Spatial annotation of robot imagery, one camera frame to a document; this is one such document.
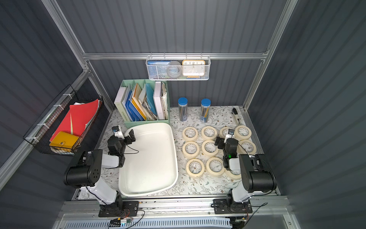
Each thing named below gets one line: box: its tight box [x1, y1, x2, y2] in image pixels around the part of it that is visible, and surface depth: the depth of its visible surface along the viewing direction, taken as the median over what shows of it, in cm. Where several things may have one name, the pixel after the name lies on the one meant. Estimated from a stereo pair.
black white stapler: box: [231, 107, 242, 127], surface depth 113 cm
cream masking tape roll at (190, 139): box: [182, 126, 199, 142], surface depth 102 cm
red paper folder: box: [49, 99, 100, 142], surface depth 76 cm
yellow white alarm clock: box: [182, 59, 206, 78], surface depth 90 cm
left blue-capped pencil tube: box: [178, 97, 189, 122], surface depth 104 cm
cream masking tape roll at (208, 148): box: [201, 139, 219, 157], surface depth 98 cm
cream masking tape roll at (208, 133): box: [201, 125, 218, 141], surface depth 104 cm
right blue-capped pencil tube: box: [200, 98, 212, 123], surface depth 104 cm
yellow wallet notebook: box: [49, 131, 80, 149], surface depth 65 cm
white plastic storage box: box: [118, 122, 179, 198], surface depth 90 cm
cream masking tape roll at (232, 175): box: [224, 168, 242, 179], surface depth 84 cm
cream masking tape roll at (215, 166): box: [205, 156, 226, 177], surface depth 89 cm
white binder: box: [152, 81, 165, 120], surface depth 98 cm
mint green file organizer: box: [113, 79, 171, 129], surface depth 100 cm
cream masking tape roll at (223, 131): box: [219, 126, 230, 139], surface depth 104 cm
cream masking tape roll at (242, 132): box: [233, 124, 253, 141], surface depth 106 cm
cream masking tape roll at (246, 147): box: [236, 139, 257, 155], surface depth 98 cm
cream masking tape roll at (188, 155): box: [182, 141, 200, 159], surface depth 93 cm
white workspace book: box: [113, 86, 131, 122], surface depth 94 cm
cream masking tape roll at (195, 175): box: [185, 158, 205, 179], surface depth 86 cm
